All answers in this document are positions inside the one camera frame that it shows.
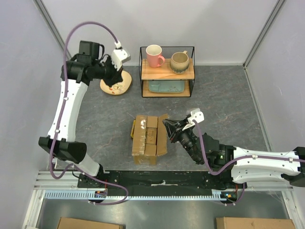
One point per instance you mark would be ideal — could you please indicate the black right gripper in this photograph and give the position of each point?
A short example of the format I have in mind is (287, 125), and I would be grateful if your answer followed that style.
(174, 129)

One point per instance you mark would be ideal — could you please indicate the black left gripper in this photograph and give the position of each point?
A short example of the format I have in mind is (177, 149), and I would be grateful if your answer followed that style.
(116, 77)

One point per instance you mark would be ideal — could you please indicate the brown cardboard express box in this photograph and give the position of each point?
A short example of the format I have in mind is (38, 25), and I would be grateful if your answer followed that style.
(145, 154)

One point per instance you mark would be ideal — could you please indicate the yellow utility knife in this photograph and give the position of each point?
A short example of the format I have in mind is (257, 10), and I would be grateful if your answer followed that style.
(132, 130)

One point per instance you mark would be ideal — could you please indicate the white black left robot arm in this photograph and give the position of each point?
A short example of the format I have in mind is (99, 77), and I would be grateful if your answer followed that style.
(88, 64)

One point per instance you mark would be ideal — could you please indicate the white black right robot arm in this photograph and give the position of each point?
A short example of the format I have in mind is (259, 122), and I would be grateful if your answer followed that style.
(241, 165)

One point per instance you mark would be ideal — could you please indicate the cardboard box bottom right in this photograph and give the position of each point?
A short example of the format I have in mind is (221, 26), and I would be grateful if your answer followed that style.
(253, 223)

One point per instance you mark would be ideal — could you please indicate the cardboard box bottom left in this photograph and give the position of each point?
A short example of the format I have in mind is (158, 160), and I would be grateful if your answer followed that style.
(70, 223)

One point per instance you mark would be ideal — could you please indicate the beige plate with bird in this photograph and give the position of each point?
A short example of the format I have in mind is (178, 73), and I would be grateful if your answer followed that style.
(118, 88)

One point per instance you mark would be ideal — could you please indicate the kraft scouring pads package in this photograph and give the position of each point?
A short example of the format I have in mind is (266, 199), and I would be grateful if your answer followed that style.
(151, 136)

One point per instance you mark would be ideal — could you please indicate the teal rectangular ceramic tray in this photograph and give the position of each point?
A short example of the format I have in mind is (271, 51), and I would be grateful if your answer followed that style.
(166, 86)

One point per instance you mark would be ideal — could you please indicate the pink ceramic mug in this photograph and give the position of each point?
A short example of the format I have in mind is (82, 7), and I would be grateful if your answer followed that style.
(154, 56)

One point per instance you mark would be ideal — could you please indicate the beige stoneware mug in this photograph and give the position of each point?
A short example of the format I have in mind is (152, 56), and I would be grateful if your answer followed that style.
(179, 62)

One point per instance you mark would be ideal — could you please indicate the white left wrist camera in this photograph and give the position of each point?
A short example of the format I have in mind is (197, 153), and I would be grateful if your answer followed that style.
(119, 56)

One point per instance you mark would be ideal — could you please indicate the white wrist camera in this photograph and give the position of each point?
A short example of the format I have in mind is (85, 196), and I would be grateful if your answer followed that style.
(119, 56)
(194, 114)

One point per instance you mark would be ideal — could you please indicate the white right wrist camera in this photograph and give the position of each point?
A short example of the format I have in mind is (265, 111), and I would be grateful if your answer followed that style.
(194, 114)

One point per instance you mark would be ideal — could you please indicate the black wire wooden shelf rack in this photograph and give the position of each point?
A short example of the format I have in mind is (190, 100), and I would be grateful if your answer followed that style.
(164, 72)

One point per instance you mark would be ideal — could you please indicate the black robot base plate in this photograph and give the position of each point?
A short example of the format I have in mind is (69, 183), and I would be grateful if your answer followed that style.
(170, 182)

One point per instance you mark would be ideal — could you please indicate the aluminium frame rail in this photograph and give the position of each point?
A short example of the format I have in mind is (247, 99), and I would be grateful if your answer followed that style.
(50, 23)

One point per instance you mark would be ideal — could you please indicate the grey slotted cable duct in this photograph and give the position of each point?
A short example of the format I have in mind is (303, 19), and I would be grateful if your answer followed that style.
(94, 195)

